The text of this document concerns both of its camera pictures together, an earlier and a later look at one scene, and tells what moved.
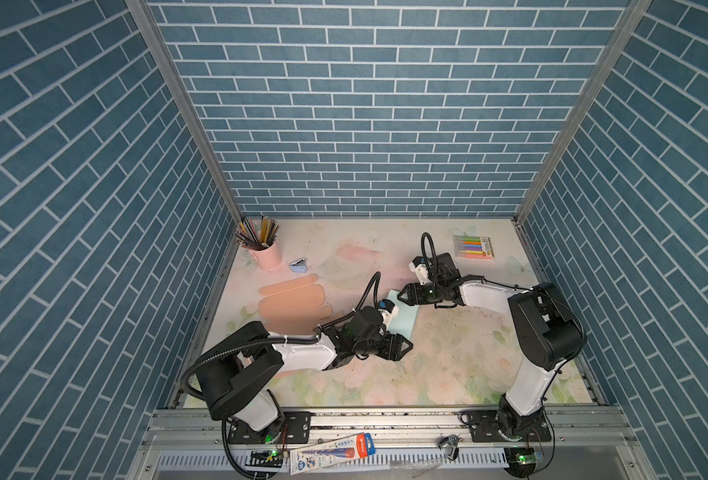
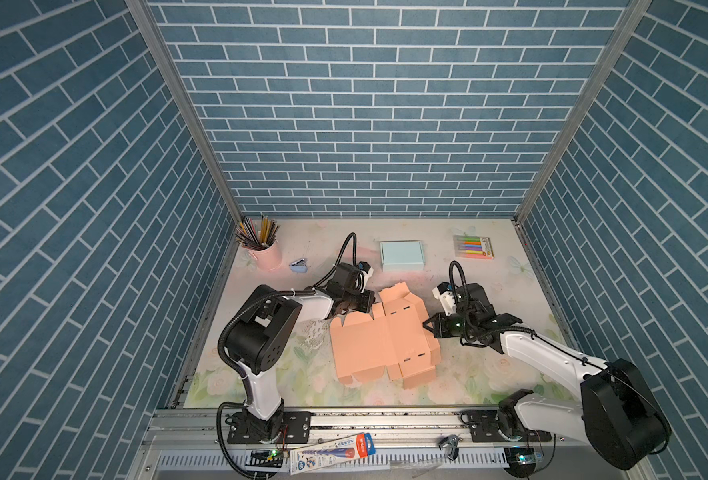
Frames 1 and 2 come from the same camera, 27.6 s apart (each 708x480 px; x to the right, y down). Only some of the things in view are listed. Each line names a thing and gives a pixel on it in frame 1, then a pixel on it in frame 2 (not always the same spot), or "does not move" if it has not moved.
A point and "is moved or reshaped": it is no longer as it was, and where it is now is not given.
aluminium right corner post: [634, 14] does not move
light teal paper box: [404, 321] → [399, 256]
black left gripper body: [369, 347] → [349, 298]
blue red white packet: [331, 453] does not move
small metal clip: [451, 439] does not move
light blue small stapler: [299, 266] does not move
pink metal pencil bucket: [268, 258] does not move
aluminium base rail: [195, 444] does not move
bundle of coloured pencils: [256, 235] does not move
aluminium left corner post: [154, 37] does not move
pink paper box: [293, 306] is moved or reshaped
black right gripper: [413, 294] → [439, 329]
